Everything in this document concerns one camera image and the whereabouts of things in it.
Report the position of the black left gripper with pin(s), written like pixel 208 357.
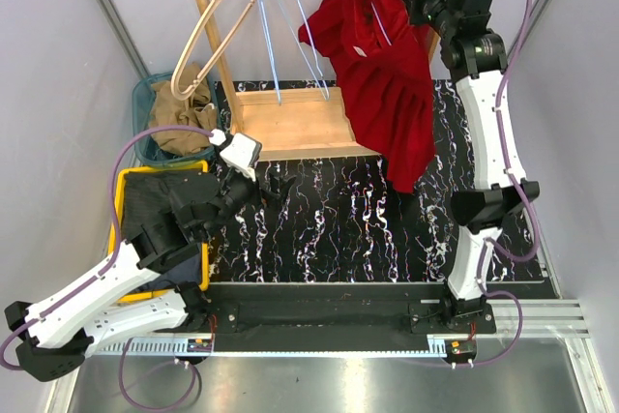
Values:
pixel 280 187

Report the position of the red skirt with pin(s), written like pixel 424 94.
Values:
pixel 387 89

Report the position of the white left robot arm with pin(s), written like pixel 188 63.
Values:
pixel 57 334

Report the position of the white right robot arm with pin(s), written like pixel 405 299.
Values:
pixel 477 61

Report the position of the wooden clothes rack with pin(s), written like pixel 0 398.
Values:
pixel 291 124

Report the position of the black marble pattern mat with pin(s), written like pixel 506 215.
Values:
pixel 344 222

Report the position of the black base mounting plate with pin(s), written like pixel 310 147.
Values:
pixel 415 307

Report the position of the tan garment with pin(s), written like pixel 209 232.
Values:
pixel 197 111

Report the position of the yellow plastic bin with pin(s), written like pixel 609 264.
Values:
pixel 118 197

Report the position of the teal plastic basket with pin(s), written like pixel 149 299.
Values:
pixel 147 149

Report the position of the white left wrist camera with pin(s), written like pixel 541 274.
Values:
pixel 238 151

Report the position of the left blue wire hanger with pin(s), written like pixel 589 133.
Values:
pixel 269 47

